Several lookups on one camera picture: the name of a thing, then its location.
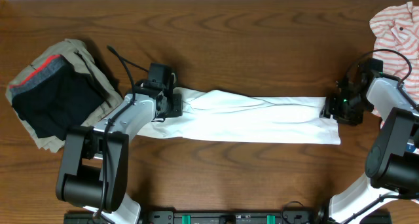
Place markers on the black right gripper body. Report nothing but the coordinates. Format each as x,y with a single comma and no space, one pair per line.
349,109

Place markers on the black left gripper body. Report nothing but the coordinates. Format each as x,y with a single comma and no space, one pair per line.
172,107

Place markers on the white t-shirt green logo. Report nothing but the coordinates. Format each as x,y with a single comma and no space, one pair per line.
224,116

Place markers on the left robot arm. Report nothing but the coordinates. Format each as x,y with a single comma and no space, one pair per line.
94,167

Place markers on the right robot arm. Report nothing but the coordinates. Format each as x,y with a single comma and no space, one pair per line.
391,172

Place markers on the dark blue garment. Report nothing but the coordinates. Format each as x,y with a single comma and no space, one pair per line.
411,147

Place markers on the pink white striped shirt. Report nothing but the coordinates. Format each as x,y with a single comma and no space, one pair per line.
396,28

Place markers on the folded khaki garment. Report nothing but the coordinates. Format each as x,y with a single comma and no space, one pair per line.
76,53

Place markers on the folded black garment red waistband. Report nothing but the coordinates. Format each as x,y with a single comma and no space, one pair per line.
55,97

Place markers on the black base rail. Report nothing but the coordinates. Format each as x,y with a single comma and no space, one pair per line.
289,216

